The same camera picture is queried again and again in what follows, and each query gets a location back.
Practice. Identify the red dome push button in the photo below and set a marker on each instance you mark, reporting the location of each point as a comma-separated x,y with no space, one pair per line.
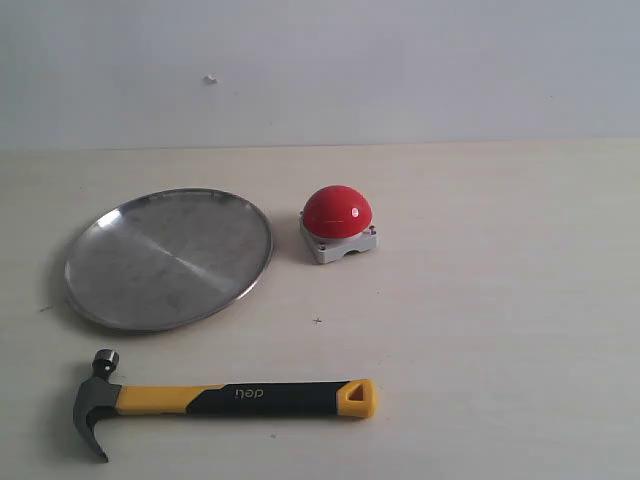
337,221

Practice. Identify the yellow black claw hammer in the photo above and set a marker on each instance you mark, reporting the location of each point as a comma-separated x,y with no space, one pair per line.
97,399

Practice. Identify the round stainless steel plate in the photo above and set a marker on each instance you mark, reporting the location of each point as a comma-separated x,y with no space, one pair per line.
167,259

